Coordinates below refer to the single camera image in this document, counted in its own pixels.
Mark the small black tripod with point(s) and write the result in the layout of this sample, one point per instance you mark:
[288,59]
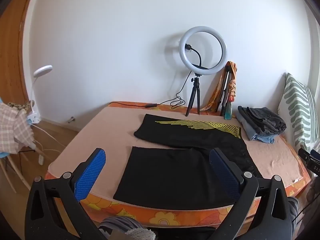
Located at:
[195,90]

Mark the peach blanket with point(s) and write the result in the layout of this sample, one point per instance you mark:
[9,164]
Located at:
[100,130]

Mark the person's right hand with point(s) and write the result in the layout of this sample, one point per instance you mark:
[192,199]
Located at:
[314,192]

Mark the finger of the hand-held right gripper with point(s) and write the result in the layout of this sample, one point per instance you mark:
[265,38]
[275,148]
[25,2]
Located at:
[303,153]

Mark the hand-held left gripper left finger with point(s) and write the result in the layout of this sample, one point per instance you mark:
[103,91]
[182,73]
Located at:
[91,172]

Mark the folded tripod with orange scarf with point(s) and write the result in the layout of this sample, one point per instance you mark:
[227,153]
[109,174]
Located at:
[215,92]

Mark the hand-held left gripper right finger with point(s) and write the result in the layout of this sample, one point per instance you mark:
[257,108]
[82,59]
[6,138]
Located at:
[225,175]

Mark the black pants with yellow stripes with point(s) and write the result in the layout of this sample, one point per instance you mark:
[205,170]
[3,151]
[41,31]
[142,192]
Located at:
[170,175]

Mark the folded grey tripod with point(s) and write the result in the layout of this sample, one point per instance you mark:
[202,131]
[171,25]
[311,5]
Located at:
[226,90]

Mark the bed with orange floral sheet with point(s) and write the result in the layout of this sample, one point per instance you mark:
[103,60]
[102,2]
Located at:
[162,217]

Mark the white clip desk lamp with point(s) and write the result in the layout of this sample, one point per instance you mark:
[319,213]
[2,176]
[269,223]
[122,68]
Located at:
[43,70]

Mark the plaid cloth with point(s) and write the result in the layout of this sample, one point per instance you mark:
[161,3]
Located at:
[12,130]

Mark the leopard print cloth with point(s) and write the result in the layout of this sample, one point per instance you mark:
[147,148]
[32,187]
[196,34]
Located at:
[15,105]

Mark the green striped white pillow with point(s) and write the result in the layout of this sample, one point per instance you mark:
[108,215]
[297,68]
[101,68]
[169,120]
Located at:
[297,110]

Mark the wooden chair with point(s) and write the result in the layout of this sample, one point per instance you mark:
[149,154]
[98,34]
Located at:
[7,175]

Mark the folded dark grey pants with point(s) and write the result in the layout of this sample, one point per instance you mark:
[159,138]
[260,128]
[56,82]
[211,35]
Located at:
[265,122]

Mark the metal door stopper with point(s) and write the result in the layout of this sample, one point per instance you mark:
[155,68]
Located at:
[71,120]

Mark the wooden door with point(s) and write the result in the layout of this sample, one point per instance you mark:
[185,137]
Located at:
[12,55]

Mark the folded blue jeans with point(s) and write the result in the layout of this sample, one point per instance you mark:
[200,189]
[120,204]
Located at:
[260,138]

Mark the white power strip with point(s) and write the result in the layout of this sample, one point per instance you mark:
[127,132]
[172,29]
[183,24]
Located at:
[41,160]

